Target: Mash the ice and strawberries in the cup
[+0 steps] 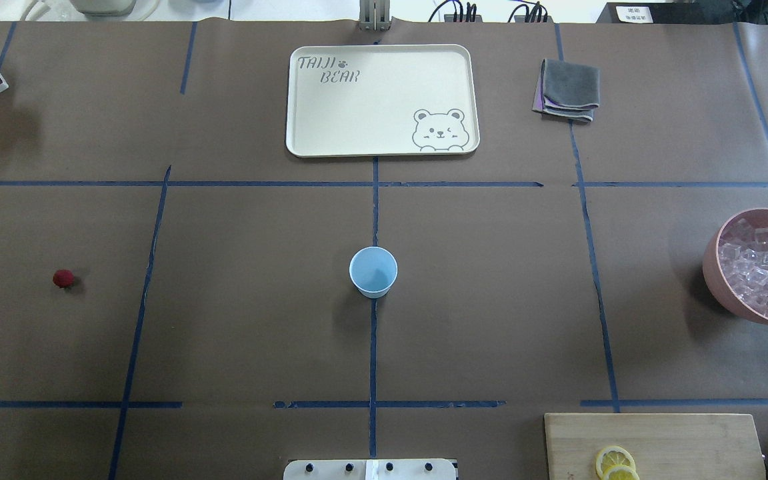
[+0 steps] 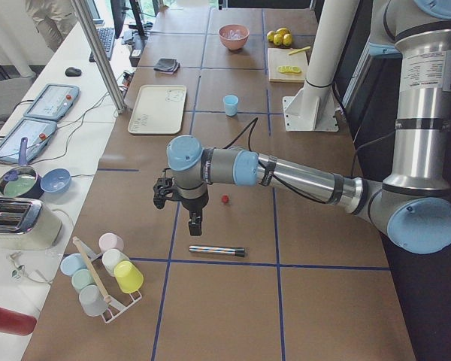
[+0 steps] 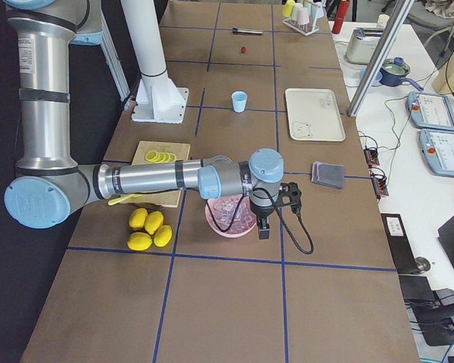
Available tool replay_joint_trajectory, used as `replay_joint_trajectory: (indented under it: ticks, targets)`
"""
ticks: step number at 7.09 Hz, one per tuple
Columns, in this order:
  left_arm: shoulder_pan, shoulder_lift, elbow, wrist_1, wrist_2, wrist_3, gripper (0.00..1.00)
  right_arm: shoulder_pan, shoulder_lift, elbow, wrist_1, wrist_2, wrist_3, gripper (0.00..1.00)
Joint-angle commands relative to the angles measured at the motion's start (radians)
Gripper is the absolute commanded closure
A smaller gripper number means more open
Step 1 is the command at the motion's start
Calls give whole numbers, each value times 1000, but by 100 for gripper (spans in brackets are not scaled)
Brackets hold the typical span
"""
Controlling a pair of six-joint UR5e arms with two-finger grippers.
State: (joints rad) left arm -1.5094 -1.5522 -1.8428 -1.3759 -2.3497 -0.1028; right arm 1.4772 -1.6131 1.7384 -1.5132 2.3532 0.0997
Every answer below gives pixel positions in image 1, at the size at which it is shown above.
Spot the lemon slice front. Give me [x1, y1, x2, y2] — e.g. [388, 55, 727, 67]
[594, 445, 638, 479]

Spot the folded grey cloth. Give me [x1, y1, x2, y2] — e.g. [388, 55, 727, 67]
[531, 59, 601, 123]

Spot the pink bowl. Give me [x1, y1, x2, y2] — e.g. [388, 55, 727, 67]
[702, 209, 768, 325]

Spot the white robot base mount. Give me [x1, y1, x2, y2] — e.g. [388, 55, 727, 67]
[283, 458, 459, 479]

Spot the wooden cutting board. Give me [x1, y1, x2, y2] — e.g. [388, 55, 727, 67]
[543, 413, 766, 479]

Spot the light blue plastic cup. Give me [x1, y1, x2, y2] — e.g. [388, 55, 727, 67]
[349, 246, 397, 299]

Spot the cream bear serving tray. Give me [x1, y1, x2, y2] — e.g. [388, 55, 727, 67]
[285, 45, 481, 158]

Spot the aluminium frame post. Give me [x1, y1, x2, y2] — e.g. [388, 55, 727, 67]
[359, 0, 392, 31]

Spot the lemon slice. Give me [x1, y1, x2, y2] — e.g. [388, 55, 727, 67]
[594, 445, 638, 479]
[601, 465, 640, 480]

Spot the red strawberry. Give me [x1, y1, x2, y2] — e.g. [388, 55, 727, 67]
[52, 269, 77, 289]

